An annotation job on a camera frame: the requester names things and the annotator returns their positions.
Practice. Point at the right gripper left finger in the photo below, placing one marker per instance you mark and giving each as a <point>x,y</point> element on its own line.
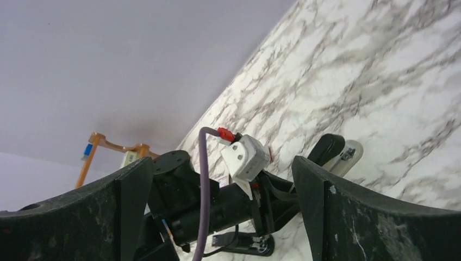
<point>98,221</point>

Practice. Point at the blue grey eraser block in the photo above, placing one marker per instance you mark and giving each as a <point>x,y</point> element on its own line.
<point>87,152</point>

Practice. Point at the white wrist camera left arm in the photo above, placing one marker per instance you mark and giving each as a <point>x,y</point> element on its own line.
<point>244,157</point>

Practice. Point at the black stapler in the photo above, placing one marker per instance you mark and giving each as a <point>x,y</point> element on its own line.
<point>328,147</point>

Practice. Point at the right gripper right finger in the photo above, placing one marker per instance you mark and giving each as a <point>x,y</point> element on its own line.
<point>346,221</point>

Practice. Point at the orange wooden shelf rack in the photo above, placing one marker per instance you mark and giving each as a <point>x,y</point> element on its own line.
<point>106,155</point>

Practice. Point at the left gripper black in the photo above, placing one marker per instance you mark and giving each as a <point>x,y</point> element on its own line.
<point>275,203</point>

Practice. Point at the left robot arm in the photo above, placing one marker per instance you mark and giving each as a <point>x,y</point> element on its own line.
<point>237,223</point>

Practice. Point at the white red box on shelf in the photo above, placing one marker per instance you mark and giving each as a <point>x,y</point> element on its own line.
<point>128,158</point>

